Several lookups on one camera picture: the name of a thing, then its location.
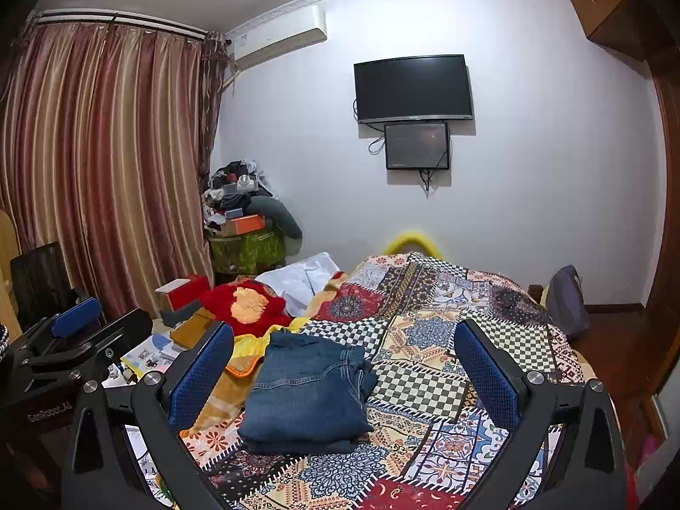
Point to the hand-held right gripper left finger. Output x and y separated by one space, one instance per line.
204 372

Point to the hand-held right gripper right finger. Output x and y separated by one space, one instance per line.
486 377

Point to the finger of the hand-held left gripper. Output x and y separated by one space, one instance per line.
119 332
77 316

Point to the blue denim jacket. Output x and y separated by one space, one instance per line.
308 393

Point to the pile of clothes and clutter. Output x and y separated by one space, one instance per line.
234 186

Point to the printed paper sheets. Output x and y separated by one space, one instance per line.
154 350

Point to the brown cardboard box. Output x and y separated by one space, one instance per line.
191 329

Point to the black mesh chair back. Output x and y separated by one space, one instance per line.
37 281

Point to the patchwork bedspread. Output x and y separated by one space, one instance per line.
425 340

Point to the red and white box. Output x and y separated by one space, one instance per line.
180 292

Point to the red plush toy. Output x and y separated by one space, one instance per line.
234 303

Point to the wooden board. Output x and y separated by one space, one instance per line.
8 255

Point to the grey backpack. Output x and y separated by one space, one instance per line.
568 303

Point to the green cloth covered cabinet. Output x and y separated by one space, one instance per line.
244 252

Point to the white sheet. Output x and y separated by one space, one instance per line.
297 276

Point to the striped red and gold curtain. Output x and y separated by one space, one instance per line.
106 170

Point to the orange box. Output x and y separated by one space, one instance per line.
247 224

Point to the yellow chair back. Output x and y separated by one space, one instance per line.
409 235

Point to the grey pillow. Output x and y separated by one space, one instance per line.
281 218

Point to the curtain rod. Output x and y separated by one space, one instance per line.
133 21

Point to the white air conditioner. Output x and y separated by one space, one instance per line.
276 37

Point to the wooden bed post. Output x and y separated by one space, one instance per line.
537 295

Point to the small black wall monitor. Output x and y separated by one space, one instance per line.
417 146

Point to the black wall television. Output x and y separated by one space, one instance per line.
414 87

